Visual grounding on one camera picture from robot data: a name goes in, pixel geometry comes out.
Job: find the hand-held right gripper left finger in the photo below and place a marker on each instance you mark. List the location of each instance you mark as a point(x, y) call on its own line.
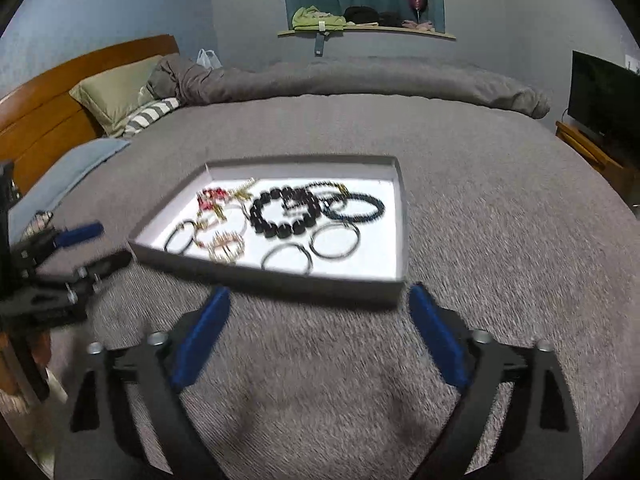
point(200, 340)

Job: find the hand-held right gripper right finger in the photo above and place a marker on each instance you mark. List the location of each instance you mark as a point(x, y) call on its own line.
point(440, 340)

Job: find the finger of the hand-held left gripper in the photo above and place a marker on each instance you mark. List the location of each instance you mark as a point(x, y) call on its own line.
point(82, 232)
point(110, 262)

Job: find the silver bangle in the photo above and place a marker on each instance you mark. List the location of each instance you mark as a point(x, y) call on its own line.
point(265, 260)
point(315, 247)

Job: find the grey cardboard box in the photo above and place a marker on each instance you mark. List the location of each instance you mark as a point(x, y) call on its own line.
point(300, 285)

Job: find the pearl hoop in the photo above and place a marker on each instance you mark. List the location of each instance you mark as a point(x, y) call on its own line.
point(244, 225)

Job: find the light blue blanket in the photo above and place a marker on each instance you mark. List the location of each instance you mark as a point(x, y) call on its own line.
point(75, 165)

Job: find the wooden headboard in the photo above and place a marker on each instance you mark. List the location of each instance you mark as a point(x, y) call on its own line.
point(50, 100)

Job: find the striped pillow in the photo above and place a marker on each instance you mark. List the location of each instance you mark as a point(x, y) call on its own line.
point(150, 112)

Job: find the grey knit bedspread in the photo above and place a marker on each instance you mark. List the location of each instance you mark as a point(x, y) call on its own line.
point(500, 210)

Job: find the olive pillow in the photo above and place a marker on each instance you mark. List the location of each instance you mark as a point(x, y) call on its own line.
point(115, 90)

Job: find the white plastic bag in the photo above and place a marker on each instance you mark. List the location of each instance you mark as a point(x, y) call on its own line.
point(207, 60)

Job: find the wooden television stand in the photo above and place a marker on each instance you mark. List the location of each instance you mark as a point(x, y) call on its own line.
point(590, 150)

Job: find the grey duvet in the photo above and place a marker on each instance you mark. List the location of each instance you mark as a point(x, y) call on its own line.
point(350, 80)

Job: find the black television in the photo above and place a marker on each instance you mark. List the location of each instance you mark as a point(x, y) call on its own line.
point(605, 95)

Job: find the green cloth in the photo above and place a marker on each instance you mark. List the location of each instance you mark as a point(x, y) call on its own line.
point(310, 19)

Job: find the pink cloth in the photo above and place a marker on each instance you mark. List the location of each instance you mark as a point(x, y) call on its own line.
point(417, 25)

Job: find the wooden window shelf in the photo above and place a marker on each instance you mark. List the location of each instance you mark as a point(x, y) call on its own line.
point(370, 31)

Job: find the black cloth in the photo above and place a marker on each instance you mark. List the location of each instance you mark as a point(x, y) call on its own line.
point(370, 15)

